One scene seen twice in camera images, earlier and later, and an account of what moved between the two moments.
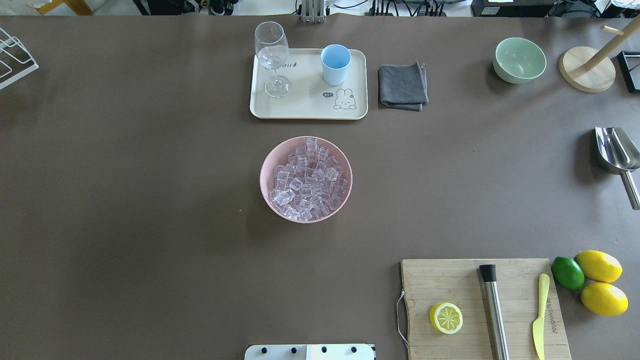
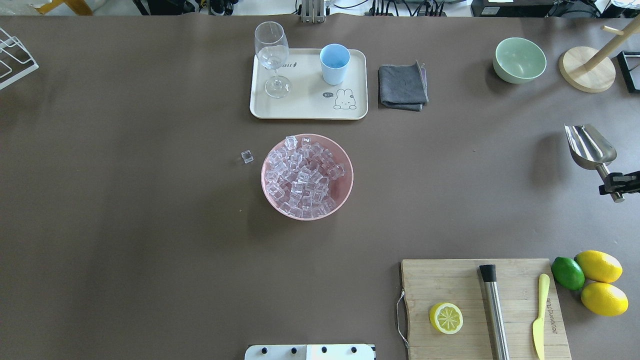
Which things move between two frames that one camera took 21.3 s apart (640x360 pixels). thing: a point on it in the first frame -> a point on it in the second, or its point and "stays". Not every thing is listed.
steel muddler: [499, 335] stays
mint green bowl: [519, 60] stays
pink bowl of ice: [306, 179] stays
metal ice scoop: [621, 157] -> [590, 148]
